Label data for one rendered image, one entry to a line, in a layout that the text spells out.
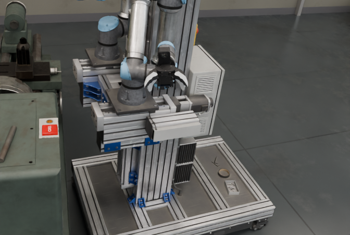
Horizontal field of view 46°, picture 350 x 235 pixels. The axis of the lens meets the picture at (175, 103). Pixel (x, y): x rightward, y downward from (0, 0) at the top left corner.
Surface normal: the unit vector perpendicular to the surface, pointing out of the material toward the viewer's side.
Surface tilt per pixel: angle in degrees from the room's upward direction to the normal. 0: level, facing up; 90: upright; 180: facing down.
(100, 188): 0
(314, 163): 0
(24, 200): 90
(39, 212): 90
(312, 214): 0
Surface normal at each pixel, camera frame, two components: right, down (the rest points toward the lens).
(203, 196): 0.12, -0.84
